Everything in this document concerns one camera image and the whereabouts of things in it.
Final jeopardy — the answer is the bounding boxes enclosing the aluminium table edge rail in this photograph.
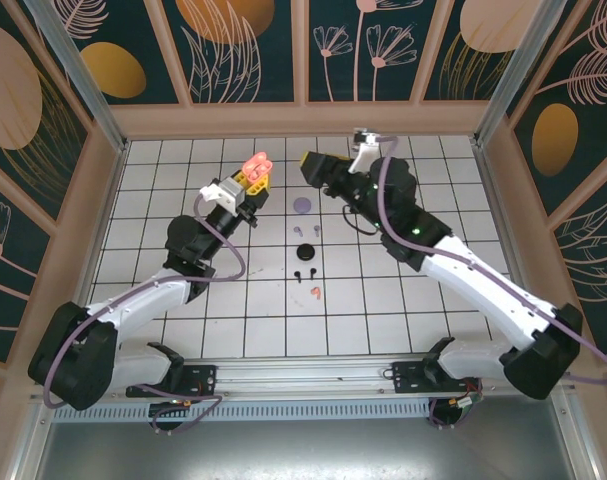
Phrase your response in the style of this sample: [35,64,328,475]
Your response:
[474,142,554,356]
[80,142,130,306]

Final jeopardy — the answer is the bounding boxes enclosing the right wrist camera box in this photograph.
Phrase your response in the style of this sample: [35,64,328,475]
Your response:
[350,127,384,175]

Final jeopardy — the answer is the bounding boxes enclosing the grey slotted cable duct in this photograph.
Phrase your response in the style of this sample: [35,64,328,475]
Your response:
[50,402,434,424]

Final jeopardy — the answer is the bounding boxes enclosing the teal panel, feather outlines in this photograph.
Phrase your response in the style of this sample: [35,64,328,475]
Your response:
[552,187,607,357]

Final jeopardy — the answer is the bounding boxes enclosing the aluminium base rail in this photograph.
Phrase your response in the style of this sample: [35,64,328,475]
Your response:
[30,353,578,404]

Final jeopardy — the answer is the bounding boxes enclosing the teal panel, single flower outline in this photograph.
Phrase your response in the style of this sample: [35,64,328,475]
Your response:
[0,174,53,364]

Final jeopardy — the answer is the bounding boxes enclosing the teal panel, large beige oval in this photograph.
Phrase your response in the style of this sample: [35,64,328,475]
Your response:
[0,0,93,221]

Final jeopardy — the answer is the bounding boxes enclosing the teal panel, orange circle, leaves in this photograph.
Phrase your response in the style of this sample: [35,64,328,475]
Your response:
[161,0,297,105]

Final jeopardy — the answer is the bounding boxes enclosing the thin black right gripper cable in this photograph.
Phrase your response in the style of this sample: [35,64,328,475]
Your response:
[340,205,382,236]

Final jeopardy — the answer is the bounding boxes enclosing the teal panel, small orange oval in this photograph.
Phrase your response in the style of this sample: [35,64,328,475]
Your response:
[47,0,184,106]

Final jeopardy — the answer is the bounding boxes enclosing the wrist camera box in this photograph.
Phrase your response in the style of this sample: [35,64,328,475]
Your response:
[350,127,384,175]
[199,174,248,211]

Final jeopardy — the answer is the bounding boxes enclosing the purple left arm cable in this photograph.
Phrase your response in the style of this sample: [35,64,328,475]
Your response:
[41,193,248,435]

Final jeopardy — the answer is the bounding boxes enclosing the aluminium frame post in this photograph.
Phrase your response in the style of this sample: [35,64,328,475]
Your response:
[23,0,130,153]
[552,394,607,480]
[474,0,569,149]
[10,399,52,480]

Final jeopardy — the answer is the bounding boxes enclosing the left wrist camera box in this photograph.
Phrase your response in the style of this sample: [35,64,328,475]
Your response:
[199,174,248,211]

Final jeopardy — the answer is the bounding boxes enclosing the teal panel, beige circle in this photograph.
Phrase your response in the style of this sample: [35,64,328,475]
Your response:
[421,0,534,103]

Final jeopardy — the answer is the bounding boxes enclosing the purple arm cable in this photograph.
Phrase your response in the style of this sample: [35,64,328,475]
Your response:
[375,135,607,430]
[41,193,248,435]

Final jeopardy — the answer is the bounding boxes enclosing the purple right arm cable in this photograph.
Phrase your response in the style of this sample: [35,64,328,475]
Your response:
[375,135,607,430]

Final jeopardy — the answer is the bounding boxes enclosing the teal panel, pink flowers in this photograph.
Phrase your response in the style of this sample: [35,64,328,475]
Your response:
[307,0,437,104]

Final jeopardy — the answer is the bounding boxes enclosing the teal panel, orange oval, feathers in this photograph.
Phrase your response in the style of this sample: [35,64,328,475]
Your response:
[510,0,607,217]

